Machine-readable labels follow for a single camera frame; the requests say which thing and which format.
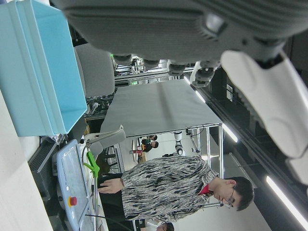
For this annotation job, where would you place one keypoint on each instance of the aluminium frame rack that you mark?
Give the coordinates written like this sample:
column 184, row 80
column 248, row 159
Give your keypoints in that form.
column 208, row 144

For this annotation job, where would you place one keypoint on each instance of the light blue plastic bin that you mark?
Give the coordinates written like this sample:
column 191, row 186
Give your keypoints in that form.
column 43, row 72

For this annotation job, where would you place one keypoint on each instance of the person with glasses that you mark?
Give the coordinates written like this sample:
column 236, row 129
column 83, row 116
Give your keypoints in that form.
column 161, row 226

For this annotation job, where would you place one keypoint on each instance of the grey office chair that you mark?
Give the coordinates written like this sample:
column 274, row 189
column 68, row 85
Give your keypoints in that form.
column 96, row 72
column 108, row 139

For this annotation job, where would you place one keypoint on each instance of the robot teach pendant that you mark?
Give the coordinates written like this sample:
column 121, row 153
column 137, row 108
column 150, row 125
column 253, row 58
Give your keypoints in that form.
column 72, row 173

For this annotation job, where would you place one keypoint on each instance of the green plastic bracket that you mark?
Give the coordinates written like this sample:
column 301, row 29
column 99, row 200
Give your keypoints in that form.
column 92, row 163

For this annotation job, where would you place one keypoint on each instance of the left robot hand white grey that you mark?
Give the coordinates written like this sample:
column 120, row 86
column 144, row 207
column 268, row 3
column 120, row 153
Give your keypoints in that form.
column 149, row 26

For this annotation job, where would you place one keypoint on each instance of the black slatted vent grille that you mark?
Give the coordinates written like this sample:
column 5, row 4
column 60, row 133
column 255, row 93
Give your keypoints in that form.
column 42, row 168

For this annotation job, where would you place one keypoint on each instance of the seated person in dark clothes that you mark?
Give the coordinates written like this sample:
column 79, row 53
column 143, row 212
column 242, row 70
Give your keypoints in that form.
column 150, row 144

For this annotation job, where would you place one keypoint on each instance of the person in patterned shirt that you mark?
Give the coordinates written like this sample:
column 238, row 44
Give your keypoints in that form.
column 163, row 187

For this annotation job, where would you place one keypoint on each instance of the grey topped table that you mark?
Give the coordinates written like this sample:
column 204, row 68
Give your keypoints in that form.
column 158, row 108

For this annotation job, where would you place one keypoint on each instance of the ceiling light strip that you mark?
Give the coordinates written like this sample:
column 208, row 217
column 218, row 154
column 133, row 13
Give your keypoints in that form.
column 229, row 132
column 196, row 90
column 286, row 199

